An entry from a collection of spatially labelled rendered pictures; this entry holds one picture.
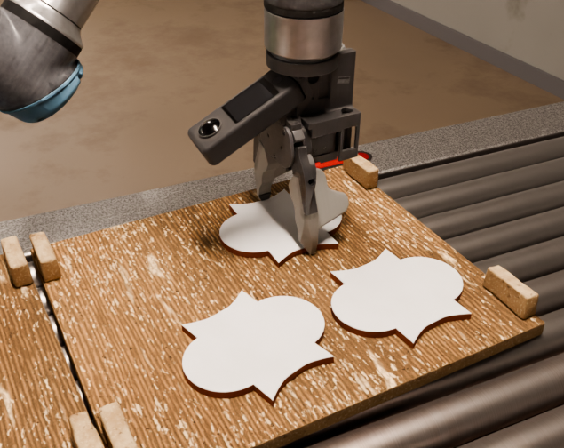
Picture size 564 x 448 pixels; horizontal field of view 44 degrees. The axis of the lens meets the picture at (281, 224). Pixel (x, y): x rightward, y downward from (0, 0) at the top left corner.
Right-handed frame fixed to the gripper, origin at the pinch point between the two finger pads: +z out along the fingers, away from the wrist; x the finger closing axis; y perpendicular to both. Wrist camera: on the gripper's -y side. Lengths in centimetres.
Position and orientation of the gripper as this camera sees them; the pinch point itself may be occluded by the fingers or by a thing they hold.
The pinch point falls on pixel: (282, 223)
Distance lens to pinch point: 78.8
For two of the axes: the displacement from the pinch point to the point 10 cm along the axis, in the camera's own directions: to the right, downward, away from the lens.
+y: 8.8, -2.6, 3.9
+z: -0.1, 8.2, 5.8
